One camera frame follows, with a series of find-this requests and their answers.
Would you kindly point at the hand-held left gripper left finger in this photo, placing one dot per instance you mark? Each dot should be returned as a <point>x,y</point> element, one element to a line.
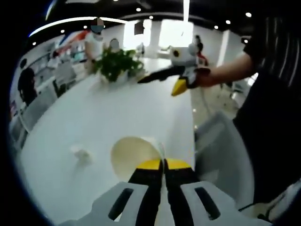
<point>145,195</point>

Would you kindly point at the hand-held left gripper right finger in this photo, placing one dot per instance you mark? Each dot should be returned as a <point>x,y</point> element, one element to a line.
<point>178,195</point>

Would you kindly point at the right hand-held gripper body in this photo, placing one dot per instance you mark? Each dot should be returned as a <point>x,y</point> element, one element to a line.
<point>185,56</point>

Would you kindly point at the white paper cup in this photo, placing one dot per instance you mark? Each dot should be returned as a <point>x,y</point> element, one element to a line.
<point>80,153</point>
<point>129,155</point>

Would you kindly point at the white ceiling light strip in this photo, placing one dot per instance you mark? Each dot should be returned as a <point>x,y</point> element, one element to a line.
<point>186,9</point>
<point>70,20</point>

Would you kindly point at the green potted plant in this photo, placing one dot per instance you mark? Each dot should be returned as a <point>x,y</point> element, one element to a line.
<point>115,64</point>

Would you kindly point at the white table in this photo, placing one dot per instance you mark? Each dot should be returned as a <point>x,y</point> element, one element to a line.
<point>117,110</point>

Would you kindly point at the grey office chair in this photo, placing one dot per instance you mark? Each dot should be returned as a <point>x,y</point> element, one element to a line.
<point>223,146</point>

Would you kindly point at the round ceiling spotlights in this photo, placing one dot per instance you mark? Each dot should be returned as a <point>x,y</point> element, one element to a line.
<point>248,14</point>

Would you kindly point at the red blue banner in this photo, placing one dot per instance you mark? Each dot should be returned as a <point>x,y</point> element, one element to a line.
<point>70,40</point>

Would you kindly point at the operator in dark clothes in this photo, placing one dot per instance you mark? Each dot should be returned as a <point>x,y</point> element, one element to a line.
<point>275,117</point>

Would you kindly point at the grey desk partition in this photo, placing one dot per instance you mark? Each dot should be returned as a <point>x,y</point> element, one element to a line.
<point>40,108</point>

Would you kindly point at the black wall monitor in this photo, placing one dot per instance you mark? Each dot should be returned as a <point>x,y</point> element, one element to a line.
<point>138,27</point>

